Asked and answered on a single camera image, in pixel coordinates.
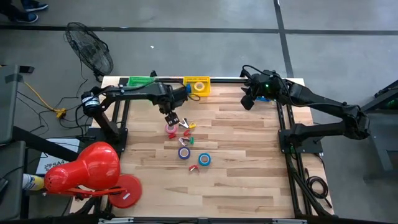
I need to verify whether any yellow floor cable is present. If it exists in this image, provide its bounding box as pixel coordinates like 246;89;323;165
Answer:
23;81;68;119

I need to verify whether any light blue tape roll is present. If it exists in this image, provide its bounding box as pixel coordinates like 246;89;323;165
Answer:
198;152;212;167

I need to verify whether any black floor fan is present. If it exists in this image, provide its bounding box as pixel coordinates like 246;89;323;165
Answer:
63;21;114;82

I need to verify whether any black workstation stand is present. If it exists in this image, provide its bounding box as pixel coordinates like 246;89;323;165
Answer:
362;79;398;181

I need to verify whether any black aluminium table frame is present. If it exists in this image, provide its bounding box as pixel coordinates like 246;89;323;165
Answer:
71;74;332;224

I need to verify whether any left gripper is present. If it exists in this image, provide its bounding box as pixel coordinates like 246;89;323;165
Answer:
157;98;180;127

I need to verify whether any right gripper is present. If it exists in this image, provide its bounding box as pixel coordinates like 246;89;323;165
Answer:
240;70;285;111

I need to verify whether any green plastic basket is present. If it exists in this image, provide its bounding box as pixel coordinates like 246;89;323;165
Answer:
127;76;156;88

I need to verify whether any coiled black cable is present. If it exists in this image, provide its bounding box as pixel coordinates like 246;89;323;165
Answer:
304;167;333;208

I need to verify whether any person's shoe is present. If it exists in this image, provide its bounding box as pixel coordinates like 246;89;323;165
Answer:
14;11;39;24
21;0;50;12

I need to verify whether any yellow plastic basket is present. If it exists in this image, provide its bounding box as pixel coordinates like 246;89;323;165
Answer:
183;76;212;98

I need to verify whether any dark grey cabinet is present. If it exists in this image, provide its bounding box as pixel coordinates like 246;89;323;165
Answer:
0;64;35;144
0;140;27;221

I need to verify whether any red desk lamp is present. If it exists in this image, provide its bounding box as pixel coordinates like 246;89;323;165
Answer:
43;141;143;209

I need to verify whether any white printed box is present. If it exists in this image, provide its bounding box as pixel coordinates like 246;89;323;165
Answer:
35;138;81;175

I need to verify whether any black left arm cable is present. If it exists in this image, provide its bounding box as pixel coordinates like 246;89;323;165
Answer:
185;90;201;102

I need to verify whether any yellow white spray can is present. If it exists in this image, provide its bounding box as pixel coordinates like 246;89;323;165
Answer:
22;173;46;192

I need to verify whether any person's leg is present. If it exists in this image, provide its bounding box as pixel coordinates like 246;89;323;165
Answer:
0;0;22;21

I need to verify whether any black floor cable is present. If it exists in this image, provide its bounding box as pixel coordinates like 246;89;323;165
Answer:
15;77;93;131

